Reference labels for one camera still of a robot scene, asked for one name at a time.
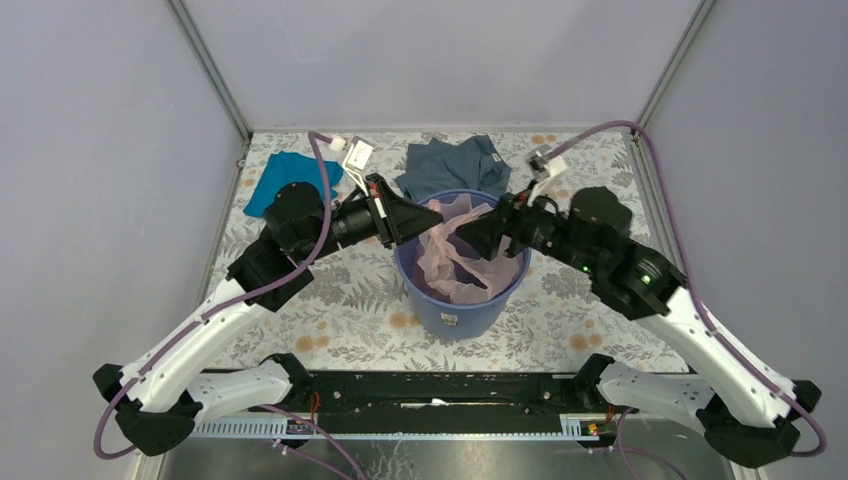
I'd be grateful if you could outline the grey-blue shirt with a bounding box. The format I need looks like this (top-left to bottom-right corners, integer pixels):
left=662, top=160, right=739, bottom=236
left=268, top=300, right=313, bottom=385
left=395, top=135, right=512, bottom=201

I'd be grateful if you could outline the white slotted cable duct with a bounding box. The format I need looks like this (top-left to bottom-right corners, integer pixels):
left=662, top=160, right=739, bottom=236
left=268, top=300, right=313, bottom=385
left=191, top=412, right=601, bottom=443

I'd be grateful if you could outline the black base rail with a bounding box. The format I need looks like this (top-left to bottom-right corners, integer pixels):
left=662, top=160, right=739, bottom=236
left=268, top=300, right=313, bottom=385
left=276, top=370, right=620, bottom=420

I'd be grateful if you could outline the floral tablecloth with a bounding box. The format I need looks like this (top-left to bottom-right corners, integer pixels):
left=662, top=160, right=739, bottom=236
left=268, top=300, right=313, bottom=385
left=204, top=130, right=688, bottom=373

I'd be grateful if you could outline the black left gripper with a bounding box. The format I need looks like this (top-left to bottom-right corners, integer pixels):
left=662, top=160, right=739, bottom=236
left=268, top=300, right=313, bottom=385
left=300, top=172, right=445, bottom=263

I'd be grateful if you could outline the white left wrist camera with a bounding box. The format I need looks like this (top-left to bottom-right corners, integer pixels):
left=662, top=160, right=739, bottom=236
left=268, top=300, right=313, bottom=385
left=329, top=136, right=374, bottom=195

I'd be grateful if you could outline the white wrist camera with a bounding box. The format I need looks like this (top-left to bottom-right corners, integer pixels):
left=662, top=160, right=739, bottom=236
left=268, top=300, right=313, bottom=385
left=526, top=145, right=568, bottom=206
left=329, top=136, right=374, bottom=195

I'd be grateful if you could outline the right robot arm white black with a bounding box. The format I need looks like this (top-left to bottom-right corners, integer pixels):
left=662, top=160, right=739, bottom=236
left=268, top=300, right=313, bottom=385
left=456, top=187, right=821, bottom=468

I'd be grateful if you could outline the blue plastic trash bin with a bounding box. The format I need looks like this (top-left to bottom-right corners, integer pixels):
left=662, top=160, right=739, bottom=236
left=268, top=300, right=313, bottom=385
left=394, top=189, right=531, bottom=340

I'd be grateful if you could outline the pink plastic trash bag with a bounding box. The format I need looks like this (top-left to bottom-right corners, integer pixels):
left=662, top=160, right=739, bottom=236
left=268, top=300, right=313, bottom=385
left=412, top=192, right=526, bottom=305

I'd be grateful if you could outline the teal cloth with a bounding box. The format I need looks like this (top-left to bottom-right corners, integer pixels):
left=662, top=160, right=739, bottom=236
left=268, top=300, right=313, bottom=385
left=243, top=152, right=325, bottom=221

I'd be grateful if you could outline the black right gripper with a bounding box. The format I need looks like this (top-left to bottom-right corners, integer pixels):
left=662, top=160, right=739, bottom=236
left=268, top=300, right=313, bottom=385
left=451, top=178, right=597, bottom=274

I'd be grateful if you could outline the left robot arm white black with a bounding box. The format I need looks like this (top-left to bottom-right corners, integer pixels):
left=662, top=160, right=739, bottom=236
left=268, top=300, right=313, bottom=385
left=93, top=174, right=443, bottom=456

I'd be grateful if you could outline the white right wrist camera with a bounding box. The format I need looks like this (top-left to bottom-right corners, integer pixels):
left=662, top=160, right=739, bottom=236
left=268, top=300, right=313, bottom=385
left=526, top=145, right=568, bottom=206

